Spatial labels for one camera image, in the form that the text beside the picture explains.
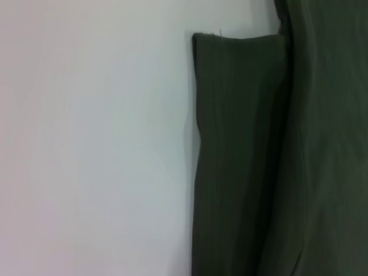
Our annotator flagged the dark green FREE! t-shirt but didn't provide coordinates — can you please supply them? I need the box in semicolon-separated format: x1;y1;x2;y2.
191;0;368;276

